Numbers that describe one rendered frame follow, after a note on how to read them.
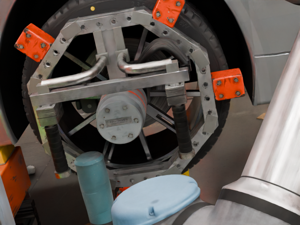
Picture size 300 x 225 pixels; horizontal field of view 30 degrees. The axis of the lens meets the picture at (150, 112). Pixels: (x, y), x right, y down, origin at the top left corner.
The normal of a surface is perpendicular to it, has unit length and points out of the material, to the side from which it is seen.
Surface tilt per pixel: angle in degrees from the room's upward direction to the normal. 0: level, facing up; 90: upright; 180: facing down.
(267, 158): 43
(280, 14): 90
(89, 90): 90
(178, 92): 90
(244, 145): 0
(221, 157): 0
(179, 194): 7
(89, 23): 90
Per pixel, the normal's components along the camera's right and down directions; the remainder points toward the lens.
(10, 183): 0.98, -0.16
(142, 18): -0.04, 0.35
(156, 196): -0.27, -0.93
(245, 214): -0.48, -0.39
